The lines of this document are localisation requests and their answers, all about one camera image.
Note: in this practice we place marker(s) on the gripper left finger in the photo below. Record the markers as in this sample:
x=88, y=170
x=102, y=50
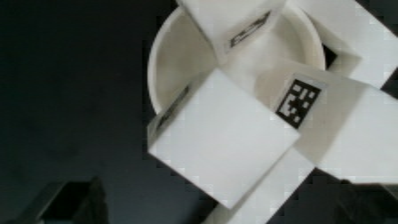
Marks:
x=69, y=204

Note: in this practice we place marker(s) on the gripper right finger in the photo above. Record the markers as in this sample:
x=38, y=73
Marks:
x=367, y=204

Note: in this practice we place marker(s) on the white stool leg with tag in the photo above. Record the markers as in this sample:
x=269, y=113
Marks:
x=220, y=137

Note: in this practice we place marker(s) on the white L-shaped obstacle frame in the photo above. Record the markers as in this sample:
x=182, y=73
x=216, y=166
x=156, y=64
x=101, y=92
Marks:
x=365, y=43

